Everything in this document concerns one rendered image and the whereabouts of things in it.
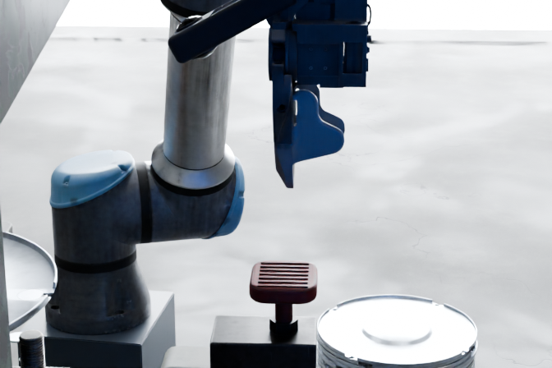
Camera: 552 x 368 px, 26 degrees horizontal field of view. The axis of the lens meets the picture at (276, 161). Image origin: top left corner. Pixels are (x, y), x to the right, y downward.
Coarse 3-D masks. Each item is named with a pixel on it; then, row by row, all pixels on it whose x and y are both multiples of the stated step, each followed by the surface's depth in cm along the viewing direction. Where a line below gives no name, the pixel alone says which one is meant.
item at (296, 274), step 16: (256, 272) 107; (272, 272) 107; (288, 272) 107; (304, 272) 107; (256, 288) 104; (272, 288) 104; (288, 288) 104; (304, 288) 104; (288, 304) 107; (288, 320) 108
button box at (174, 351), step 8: (168, 352) 122; (176, 352) 121; (184, 352) 121; (192, 352) 121; (200, 352) 121; (208, 352) 121; (168, 360) 120; (176, 360) 120; (184, 360) 120; (192, 360) 120; (200, 360) 120; (208, 360) 120
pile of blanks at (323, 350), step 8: (320, 344) 215; (320, 352) 216; (328, 352) 212; (336, 352) 210; (464, 352) 210; (472, 352) 215; (320, 360) 216; (328, 360) 214; (336, 360) 210; (344, 360) 210; (352, 360) 207; (456, 360) 208; (464, 360) 210; (472, 360) 216
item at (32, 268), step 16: (16, 240) 108; (16, 256) 105; (32, 256) 105; (48, 256) 104; (16, 272) 102; (32, 272) 102; (48, 272) 102; (16, 288) 99; (32, 288) 99; (48, 288) 99; (16, 304) 96; (32, 304) 96; (16, 320) 91
